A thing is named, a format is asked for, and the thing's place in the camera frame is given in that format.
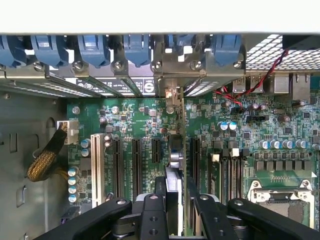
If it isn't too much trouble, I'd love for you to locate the black RAM slot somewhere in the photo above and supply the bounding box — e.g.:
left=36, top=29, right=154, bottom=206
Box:
left=221, top=148, right=230, bottom=205
left=209, top=152, right=221, bottom=196
left=229, top=147, right=240, bottom=201

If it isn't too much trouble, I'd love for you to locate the long black expansion slot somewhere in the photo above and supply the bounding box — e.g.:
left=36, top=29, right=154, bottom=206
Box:
left=131, top=137, right=143, bottom=202
left=112, top=136, right=124, bottom=201
left=190, top=136, right=201, bottom=194

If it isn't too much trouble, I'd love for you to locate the short black expansion slot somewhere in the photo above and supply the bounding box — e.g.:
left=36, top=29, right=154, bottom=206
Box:
left=151, top=137, right=162, bottom=164

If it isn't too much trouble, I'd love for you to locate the white PCI expansion slot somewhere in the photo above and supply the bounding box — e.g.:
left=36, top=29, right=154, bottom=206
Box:
left=90, top=133, right=105, bottom=209

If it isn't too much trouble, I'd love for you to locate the metal CPU socket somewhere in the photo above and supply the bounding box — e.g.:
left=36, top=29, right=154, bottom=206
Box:
left=249, top=179, right=320, bottom=232

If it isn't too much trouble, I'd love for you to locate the purple board connector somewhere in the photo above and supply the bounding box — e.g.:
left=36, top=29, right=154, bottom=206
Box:
left=60, top=206, right=81, bottom=227

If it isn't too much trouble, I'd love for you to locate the green motherboard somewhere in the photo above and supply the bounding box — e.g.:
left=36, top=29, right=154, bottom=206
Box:
left=66, top=72, right=320, bottom=240

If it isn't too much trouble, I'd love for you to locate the white power connector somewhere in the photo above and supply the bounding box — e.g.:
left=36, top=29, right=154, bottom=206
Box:
left=56, top=120, right=80, bottom=146

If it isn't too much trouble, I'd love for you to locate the black white rating label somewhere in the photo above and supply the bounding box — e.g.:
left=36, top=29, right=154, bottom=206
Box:
left=66, top=76, right=156, bottom=98

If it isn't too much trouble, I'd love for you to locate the vented metal slot cover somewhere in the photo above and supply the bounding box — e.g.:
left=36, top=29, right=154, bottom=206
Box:
left=0, top=81, right=66, bottom=99
left=184, top=79, right=221, bottom=98
left=45, top=72, right=101, bottom=99

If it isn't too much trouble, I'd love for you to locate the silver rear USB port block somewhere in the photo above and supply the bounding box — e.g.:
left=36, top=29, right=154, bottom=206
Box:
left=232, top=73, right=265, bottom=94

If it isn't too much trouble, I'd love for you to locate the grey metal PC case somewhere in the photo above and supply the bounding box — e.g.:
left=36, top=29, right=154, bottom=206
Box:
left=0, top=31, right=320, bottom=240

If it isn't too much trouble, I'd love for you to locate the silver rear network port block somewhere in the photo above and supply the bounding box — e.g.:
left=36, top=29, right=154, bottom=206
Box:
left=273, top=72, right=312, bottom=101

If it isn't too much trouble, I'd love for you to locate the blue slot retaining clip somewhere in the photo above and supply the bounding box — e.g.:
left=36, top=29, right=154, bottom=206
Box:
left=76, top=34, right=111, bottom=69
left=30, top=34, right=70, bottom=69
left=0, top=34, right=27, bottom=69
left=123, top=34, right=152, bottom=68
left=211, top=34, right=245, bottom=68

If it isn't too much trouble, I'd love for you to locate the black case fan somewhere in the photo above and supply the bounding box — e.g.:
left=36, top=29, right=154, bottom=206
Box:
left=282, top=34, right=320, bottom=51

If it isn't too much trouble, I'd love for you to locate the black yellow braided power cable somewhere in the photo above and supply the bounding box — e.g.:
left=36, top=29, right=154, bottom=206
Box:
left=24, top=124, right=69, bottom=183

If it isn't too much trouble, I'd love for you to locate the red black twisted wire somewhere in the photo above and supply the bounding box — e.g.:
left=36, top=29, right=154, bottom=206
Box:
left=214, top=48, right=290, bottom=114

